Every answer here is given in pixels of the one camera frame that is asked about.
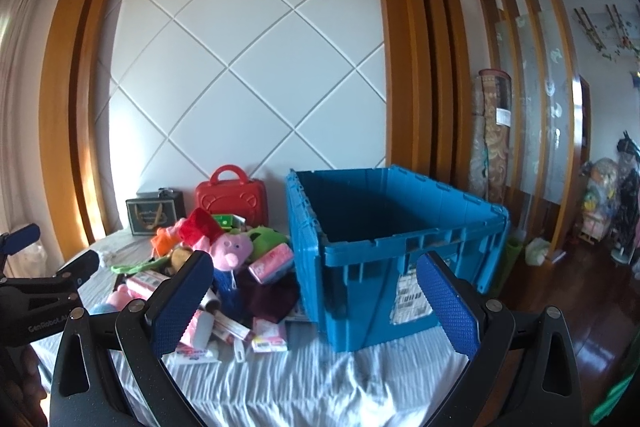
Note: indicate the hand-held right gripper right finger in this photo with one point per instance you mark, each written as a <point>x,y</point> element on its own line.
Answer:
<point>450,312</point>

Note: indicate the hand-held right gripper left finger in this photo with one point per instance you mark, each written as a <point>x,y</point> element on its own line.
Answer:
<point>180,307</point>

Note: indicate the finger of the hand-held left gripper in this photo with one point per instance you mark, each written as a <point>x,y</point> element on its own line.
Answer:
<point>20,239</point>
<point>80,268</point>

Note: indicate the brown bear plush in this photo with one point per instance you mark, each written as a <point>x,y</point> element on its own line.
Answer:
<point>179,259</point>

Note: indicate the pink floral tissue pack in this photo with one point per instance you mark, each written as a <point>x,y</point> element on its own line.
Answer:
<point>272,263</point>

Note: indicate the person's left hand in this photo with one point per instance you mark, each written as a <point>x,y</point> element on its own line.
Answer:
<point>27,374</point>

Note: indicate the white plastic bag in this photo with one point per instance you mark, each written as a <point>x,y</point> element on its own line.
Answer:
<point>36,253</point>

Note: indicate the white paper roll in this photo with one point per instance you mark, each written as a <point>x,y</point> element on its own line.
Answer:
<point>211,302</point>

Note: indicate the pink and white box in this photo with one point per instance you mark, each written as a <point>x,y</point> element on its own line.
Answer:
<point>145,282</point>

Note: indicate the long white tube box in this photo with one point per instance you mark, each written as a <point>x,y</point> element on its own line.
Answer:
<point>197,353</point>

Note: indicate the small pink plush toy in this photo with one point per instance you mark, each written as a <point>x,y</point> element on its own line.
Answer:
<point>125,298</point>

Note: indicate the white and red medicine box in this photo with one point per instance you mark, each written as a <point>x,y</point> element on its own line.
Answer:
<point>230,328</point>

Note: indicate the green plush leaf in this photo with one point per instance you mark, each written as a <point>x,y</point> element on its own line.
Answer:
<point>137,264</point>

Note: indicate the pig plush in orange dress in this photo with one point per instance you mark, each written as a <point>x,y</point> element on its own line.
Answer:
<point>164,241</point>

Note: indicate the pig plush in red dress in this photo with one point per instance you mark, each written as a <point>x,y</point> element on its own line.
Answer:
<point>230,249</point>

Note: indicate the green waste bin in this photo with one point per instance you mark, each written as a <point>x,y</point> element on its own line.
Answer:
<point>514,259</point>

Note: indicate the black gift box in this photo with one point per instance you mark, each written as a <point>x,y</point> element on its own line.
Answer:
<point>152,214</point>

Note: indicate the dark maroon cloth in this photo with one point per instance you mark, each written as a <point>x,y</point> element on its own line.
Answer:
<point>272,299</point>

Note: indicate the green cardboard box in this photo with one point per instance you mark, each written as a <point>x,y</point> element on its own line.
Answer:
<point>226,221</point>

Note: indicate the white and green bag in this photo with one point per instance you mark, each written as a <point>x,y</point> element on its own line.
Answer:
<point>539,252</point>

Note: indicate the green plush toy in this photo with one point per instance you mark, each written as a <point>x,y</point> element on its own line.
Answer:
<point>266,239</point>

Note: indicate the red toy suitcase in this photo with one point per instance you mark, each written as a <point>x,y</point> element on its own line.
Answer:
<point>230,199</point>

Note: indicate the white curtain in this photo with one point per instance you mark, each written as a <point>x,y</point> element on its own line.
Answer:
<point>15,107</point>

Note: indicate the rolled patterned carpet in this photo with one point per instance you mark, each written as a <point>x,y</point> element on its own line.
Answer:
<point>492,132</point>

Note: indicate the pile of toys and bags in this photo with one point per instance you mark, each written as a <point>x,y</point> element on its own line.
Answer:
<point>615,197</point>

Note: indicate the wooden partition with frosted glass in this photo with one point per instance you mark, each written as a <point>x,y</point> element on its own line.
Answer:
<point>545,107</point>

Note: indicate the wooden wall frame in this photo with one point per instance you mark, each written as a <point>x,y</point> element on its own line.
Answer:
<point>410,57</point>

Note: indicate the wall decorations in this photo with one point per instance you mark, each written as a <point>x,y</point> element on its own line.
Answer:
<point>605,29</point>

